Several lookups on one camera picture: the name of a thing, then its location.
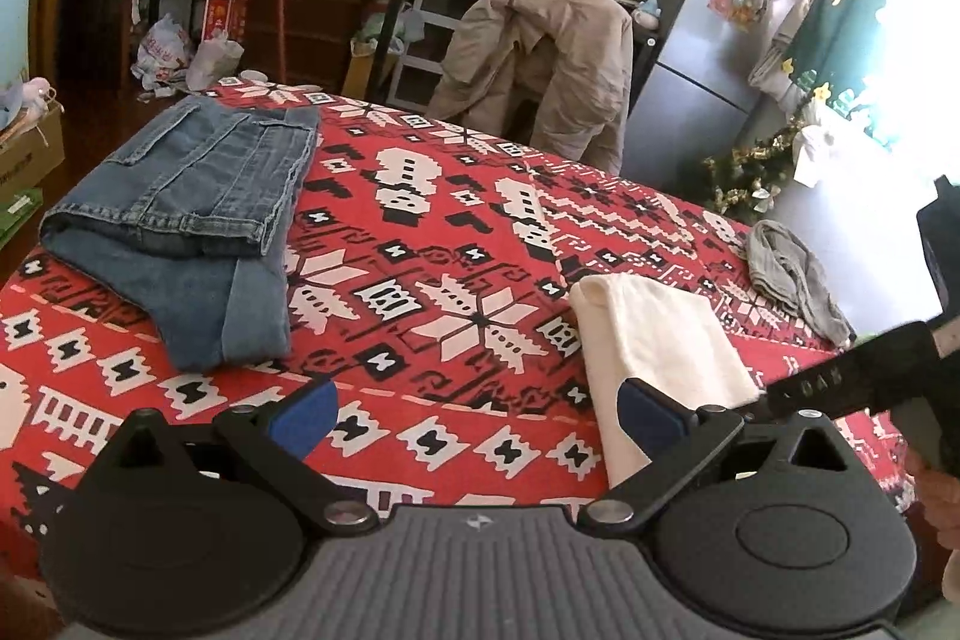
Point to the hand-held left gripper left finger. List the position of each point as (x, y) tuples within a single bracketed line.
[(304, 419)]

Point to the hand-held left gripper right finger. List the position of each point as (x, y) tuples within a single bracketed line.
[(646, 413)]

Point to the white knit sweater vest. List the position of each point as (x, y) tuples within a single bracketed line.
[(660, 332)]

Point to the person's right hand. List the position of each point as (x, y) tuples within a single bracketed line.
[(943, 497)]

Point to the grey crumpled cloth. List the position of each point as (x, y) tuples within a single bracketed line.
[(787, 265)]

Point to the white hanging cloth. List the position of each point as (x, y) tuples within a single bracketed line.
[(814, 156)]

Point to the small tinsel christmas tree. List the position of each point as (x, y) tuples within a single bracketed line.
[(750, 175)]

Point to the blue denim jeans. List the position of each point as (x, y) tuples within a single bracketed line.
[(195, 197)]

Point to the red patterned blanket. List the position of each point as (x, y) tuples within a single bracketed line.
[(450, 220)]

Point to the green printed curtain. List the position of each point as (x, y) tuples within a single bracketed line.
[(847, 32)]

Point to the silver refrigerator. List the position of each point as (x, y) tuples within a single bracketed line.
[(690, 70)]

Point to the green flat box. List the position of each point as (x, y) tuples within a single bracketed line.
[(19, 220)]

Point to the yellow bag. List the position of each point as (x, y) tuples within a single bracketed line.
[(358, 70)]

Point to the plain white plastic bag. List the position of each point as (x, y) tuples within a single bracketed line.
[(214, 62)]

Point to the cardboard box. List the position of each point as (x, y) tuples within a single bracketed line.
[(34, 156)]

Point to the dark wooden drawer cabinet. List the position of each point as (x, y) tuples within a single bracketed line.
[(322, 32)]

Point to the white plastic drawer unit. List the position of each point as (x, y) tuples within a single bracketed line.
[(420, 47)]

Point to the white red-printed plastic bag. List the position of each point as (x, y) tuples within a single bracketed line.
[(161, 47)]

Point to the small blue white figurine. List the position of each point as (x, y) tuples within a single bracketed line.
[(646, 13)]

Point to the beige jacket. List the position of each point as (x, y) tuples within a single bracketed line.
[(525, 32)]

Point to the red printed carton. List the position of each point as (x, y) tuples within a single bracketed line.
[(225, 17)]

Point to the white pink plush toy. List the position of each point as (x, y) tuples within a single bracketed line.
[(34, 96)]

